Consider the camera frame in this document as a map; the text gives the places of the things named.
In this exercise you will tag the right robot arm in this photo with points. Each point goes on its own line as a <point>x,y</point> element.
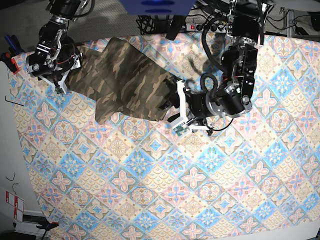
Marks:
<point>56,54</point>

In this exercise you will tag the black bar under camera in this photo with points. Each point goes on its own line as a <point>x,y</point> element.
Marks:
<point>177,23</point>

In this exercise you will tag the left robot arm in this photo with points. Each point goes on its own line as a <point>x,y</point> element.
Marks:
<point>230,96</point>

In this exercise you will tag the patterned tablecloth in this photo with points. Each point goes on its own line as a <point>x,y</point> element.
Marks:
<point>135,179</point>

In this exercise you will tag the black hex key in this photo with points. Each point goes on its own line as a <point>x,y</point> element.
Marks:
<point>12,102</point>

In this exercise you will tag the black red clamp upper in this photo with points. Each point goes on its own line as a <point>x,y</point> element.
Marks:
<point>9,62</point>

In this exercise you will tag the blue box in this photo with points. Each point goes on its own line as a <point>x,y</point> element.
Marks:
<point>158,7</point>

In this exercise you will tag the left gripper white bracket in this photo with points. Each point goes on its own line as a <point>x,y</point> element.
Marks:
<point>192,106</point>

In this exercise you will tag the black red clamp lower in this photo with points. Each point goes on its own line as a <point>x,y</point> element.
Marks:
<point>47,226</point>

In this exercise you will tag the black red clamp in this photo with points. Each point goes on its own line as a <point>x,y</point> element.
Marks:
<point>47,226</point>
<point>9,62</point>

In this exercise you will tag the red white label card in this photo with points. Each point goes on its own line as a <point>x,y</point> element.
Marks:
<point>16,206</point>

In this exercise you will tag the white power strip red switch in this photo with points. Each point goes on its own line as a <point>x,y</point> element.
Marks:
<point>198,27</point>

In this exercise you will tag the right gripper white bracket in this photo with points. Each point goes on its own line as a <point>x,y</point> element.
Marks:
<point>57,79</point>

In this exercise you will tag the camouflage T-shirt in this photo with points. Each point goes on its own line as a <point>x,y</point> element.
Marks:
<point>121,79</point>

